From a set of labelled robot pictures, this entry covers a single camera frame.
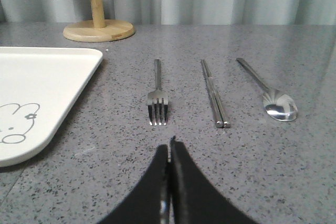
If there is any metal fork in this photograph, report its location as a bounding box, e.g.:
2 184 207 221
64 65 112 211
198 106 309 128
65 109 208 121
147 59 169 126

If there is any cream rabbit serving tray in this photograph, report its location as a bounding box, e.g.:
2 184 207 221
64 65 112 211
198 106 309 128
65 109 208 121
1 47 103 167

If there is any metal chopstick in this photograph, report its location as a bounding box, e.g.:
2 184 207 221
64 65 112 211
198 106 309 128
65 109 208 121
201 59 224 128
205 61 231 129

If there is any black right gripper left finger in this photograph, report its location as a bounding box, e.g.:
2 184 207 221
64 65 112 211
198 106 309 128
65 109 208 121
100 145 169 223

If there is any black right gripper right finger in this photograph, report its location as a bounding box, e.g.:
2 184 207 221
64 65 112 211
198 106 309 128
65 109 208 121
170 136 255 223

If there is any metal spoon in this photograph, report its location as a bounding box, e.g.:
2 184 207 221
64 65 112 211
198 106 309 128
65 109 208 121
236 58 298 122

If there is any wooden mug tree stand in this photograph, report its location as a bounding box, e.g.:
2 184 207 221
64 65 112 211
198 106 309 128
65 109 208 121
63 0 135 42

